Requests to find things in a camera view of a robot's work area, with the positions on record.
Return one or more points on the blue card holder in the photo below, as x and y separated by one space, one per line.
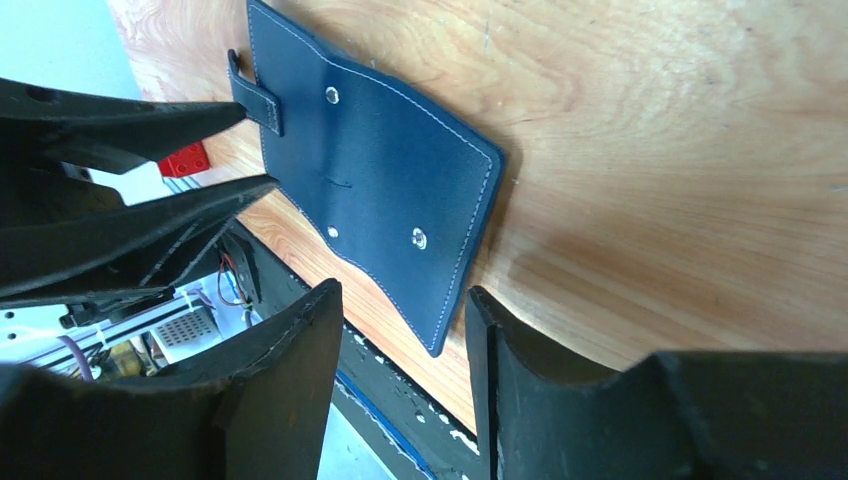
396 185

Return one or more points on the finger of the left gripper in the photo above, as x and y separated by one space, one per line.
41 125
123 253

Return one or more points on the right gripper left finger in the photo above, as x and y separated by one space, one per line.
252 407

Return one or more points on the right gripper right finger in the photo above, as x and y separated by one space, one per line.
543 411

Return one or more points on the red toy block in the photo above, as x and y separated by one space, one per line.
188 161

